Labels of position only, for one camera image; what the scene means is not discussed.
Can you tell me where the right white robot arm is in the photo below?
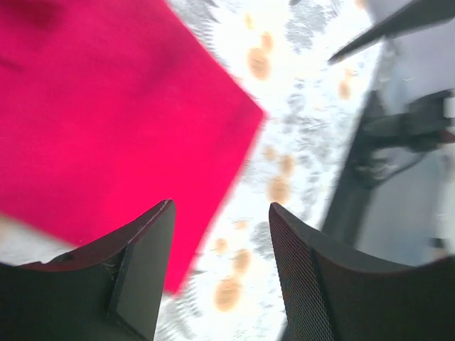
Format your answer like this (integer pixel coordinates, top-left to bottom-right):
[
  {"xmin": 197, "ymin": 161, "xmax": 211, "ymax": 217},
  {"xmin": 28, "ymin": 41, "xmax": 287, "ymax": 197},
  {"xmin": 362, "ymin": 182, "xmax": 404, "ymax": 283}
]
[{"xmin": 352, "ymin": 90, "xmax": 454, "ymax": 188}]

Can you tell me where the bright red t shirt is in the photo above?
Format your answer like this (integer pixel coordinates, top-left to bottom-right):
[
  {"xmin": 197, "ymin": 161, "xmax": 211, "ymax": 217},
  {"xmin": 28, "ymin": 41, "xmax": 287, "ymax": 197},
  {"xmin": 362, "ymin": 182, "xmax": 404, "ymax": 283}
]
[{"xmin": 1, "ymin": 1, "xmax": 264, "ymax": 293}]

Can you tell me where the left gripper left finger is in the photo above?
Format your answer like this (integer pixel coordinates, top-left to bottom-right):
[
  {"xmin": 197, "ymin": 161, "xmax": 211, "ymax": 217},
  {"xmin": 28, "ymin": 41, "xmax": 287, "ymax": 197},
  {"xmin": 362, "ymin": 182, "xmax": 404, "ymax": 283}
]
[{"xmin": 1, "ymin": 200, "xmax": 176, "ymax": 341}]

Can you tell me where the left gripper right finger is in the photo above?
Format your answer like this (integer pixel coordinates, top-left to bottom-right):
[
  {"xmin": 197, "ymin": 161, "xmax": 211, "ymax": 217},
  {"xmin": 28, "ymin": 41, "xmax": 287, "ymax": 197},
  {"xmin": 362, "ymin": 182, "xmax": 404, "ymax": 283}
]
[{"xmin": 269, "ymin": 203, "xmax": 454, "ymax": 340}]

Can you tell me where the floral patterned table mat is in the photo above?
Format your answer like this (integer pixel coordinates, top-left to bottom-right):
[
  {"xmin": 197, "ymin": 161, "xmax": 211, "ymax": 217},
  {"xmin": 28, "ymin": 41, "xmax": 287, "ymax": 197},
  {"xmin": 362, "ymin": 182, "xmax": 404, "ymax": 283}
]
[{"xmin": 1, "ymin": 1, "xmax": 378, "ymax": 340}]

